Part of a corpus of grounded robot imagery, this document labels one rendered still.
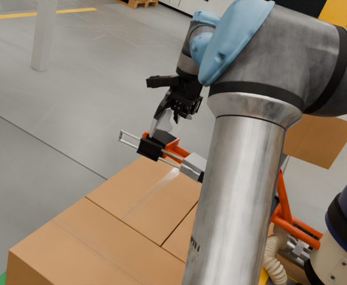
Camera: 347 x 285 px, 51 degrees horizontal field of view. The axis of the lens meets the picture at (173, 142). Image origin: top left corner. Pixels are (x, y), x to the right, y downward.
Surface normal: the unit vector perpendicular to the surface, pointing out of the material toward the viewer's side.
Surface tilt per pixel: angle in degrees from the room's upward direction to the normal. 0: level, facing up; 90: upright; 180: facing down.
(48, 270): 0
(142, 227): 0
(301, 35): 45
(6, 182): 0
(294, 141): 90
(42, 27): 90
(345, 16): 90
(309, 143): 90
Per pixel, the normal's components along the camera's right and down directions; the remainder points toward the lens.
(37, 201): 0.30, -0.81
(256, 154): 0.14, -0.11
